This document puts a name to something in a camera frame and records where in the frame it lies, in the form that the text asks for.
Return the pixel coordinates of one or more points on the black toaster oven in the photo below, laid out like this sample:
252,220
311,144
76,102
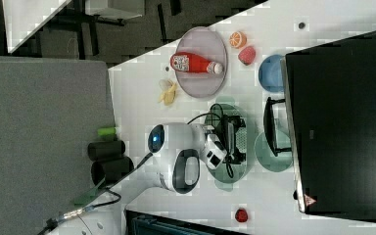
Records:
330,100

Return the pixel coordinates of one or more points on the mint green strainer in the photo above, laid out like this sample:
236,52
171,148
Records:
226,175

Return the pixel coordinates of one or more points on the red ketchup bottle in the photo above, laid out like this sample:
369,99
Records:
193,63

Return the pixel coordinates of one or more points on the mint green mug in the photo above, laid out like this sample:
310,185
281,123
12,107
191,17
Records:
265,156

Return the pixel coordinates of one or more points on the grey round plate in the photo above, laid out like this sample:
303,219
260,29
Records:
208,44

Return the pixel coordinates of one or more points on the blue bowl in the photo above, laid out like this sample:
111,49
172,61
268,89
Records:
270,74

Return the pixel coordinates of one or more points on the orange slice toy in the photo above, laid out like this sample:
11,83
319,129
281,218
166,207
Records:
238,39

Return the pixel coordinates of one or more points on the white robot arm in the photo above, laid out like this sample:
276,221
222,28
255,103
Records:
176,152

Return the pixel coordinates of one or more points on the small red strawberry toy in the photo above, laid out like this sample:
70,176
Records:
241,215

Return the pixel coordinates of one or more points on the large black cup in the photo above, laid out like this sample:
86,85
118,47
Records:
111,171

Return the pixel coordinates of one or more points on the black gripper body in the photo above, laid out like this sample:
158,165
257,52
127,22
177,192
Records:
231,126

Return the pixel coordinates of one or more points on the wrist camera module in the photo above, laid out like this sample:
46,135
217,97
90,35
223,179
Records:
215,152

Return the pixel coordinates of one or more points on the small black cup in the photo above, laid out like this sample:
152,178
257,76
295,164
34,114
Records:
103,151

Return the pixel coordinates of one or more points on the green toy vegetable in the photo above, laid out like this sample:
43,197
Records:
105,131

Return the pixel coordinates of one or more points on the peeled toy banana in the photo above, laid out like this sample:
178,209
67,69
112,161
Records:
168,91

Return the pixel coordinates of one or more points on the green spatula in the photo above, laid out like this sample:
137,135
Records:
89,196

